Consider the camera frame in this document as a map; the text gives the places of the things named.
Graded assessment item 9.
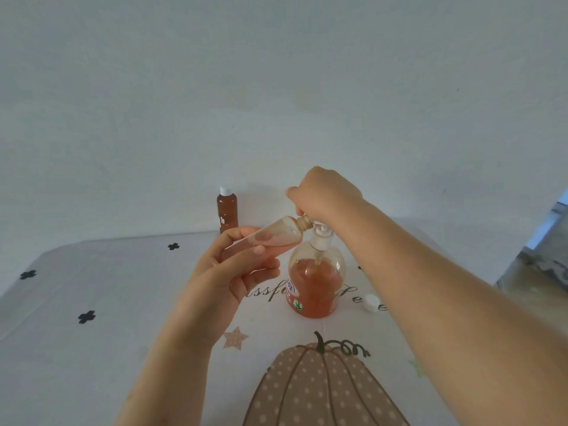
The small clear plastic bottle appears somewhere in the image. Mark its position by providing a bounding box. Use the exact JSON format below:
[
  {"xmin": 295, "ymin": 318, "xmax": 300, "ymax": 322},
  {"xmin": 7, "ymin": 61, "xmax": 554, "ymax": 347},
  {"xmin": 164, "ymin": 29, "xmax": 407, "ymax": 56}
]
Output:
[{"xmin": 224, "ymin": 214, "xmax": 314, "ymax": 262}]

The person's right hand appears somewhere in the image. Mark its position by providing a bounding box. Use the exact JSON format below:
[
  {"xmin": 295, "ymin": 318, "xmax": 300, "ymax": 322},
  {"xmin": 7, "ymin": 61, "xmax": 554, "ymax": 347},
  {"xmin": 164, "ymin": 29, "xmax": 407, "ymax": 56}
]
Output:
[{"xmin": 285, "ymin": 166, "xmax": 367, "ymax": 227}]

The person's left forearm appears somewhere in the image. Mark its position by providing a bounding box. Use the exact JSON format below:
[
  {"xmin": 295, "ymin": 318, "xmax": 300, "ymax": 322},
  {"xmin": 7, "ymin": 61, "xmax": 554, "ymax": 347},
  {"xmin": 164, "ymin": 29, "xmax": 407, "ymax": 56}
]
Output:
[{"xmin": 113, "ymin": 308, "xmax": 232, "ymax": 426}]

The person's right forearm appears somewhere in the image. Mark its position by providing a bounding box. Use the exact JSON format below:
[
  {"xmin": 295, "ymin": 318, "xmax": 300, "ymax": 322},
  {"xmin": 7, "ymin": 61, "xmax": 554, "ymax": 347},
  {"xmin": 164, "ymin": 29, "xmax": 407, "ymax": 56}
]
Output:
[{"xmin": 322, "ymin": 197, "xmax": 568, "ymax": 426}]

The white pumpkin print tablecloth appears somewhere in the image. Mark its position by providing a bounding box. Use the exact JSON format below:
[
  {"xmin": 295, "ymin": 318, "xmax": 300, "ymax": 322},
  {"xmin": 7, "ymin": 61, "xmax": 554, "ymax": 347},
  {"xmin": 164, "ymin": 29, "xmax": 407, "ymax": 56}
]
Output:
[{"xmin": 0, "ymin": 217, "xmax": 504, "ymax": 426}]

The orange soap pump bottle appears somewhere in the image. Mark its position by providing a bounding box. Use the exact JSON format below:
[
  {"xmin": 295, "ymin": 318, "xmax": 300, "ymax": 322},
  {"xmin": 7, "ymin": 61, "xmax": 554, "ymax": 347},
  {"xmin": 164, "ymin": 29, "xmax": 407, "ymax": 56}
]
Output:
[{"xmin": 288, "ymin": 223, "xmax": 346, "ymax": 319}]

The small brown bottle white cap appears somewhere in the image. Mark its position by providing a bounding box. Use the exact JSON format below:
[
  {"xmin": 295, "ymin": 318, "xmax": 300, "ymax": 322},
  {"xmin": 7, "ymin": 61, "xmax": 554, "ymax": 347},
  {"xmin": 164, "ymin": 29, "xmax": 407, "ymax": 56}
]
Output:
[{"xmin": 217, "ymin": 186, "xmax": 239, "ymax": 235}]

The person's left hand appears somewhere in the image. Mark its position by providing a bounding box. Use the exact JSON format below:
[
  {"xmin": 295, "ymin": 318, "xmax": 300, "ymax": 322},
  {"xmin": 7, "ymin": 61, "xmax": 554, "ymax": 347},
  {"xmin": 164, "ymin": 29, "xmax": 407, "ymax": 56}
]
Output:
[{"xmin": 180, "ymin": 226, "xmax": 281, "ymax": 347}]

